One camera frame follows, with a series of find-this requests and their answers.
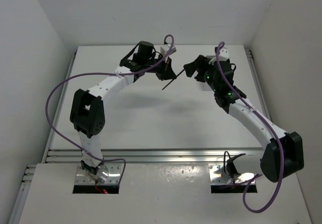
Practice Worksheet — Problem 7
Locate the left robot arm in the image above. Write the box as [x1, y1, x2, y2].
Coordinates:
[70, 41, 176, 178]

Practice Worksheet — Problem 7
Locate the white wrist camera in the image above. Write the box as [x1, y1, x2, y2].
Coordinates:
[160, 44, 177, 56]
[214, 47, 229, 62]

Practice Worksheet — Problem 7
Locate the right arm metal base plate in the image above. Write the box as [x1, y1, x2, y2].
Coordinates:
[208, 164, 255, 186]

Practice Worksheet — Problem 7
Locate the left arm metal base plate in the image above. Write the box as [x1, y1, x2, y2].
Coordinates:
[74, 163, 124, 185]

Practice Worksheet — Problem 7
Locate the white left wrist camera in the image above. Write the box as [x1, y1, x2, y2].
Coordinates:
[160, 44, 177, 56]

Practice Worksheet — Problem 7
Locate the thin black makeup brush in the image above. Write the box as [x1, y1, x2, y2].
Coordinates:
[162, 69, 185, 91]

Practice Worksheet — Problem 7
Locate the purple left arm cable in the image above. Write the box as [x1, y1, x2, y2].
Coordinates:
[45, 34, 176, 182]

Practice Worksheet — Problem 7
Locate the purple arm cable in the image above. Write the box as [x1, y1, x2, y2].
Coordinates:
[216, 41, 286, 213]
[45, 34, 176, 182]

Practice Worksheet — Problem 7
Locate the aluminium front table rail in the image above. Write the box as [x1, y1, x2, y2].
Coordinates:
[24, 147, 281, 164]

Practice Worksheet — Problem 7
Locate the white compartment organizer box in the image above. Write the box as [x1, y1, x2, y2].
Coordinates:
[201, 83, 212, 91]

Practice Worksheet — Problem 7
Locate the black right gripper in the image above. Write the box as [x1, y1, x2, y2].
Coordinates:
[184, 55, 219, 93]

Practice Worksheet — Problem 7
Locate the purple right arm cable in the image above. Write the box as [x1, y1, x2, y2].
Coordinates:
[216, 41, 286, 213]

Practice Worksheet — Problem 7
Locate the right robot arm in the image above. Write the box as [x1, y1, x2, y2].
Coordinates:
[184, 55, 304, 183]

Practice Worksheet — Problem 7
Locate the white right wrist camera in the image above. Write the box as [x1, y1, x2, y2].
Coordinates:
[214, 47, 229, 62]

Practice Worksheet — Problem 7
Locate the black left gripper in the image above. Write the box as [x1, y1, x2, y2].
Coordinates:
[143, 53, 176, 81]

